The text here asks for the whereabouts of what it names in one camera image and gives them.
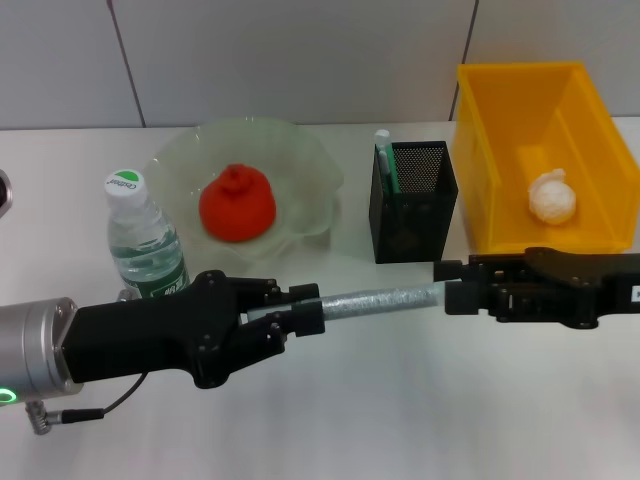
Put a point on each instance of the water bottle with green label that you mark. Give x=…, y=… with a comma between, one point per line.
x=145, y=230

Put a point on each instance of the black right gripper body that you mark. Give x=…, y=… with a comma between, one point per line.
x=590, y=285

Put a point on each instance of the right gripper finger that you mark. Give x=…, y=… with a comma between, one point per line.
x=450, y=270
x=462, y=298

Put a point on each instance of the white paper ball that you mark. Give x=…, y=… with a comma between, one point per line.
x=552, y=200

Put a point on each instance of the green utility knife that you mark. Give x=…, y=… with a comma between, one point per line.
x=387, y=165

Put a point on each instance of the clear glass fruit plate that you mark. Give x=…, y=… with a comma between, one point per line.
x=310, y=165

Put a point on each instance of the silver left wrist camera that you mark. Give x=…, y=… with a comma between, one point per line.
x=5, y=192

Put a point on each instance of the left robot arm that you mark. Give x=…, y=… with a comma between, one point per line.
x=30, y=345

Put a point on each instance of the yellow plastic storage bin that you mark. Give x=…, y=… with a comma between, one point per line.
x=515, y=125

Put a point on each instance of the black mesh pen holder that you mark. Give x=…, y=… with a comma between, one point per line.
x=412, y=225

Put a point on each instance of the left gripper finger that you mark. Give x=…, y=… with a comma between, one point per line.
x=305, y=292
x=310, y=320

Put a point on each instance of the grey marker pen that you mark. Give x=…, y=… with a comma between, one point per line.
x=375, y=300

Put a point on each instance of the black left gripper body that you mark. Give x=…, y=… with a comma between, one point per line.
x=150, y=335

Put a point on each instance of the orange fruit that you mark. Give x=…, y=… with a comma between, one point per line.
x=237, y=205

